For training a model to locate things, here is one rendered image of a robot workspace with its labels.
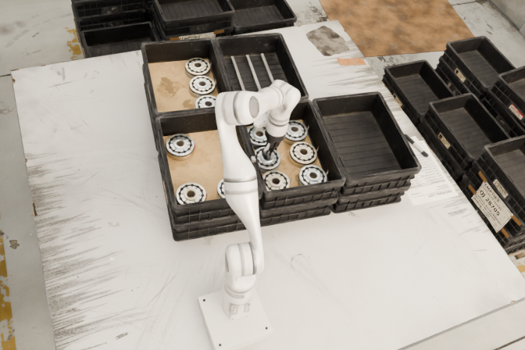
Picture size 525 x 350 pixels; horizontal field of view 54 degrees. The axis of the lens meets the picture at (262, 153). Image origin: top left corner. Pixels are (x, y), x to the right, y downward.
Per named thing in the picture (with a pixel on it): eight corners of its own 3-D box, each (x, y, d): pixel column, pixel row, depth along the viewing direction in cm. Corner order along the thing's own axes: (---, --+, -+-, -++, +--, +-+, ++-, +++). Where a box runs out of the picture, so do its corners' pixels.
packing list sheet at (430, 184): (462, 194, 211) (462, 194, 211) (415, 208, 204) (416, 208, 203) (419, 134, 229) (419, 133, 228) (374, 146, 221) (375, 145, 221)
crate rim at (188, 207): (263, 198, 172) (264, 194, 171) (173, 213, 165) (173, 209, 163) (235, 111, 195) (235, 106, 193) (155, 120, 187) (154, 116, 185)
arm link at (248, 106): (285, 81, 156) (260, 83, 160) (244, 91, 133) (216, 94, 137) (288, 111, 158) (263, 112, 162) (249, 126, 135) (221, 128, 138)
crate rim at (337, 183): (345, 185, 180) (348, 181, 178) (263, 198, 172) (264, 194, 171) (309, 102, 203) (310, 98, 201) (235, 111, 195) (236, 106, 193)
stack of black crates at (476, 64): (498, 119, 324) (526, 79, 297) (460, 128, 314) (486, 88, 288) (461, 75, 345) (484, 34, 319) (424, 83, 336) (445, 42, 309)
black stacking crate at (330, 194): (338, 200, 188) (346, 182, 179) (260, 213, 180) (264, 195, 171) (304, 119, 210) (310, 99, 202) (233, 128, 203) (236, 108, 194)
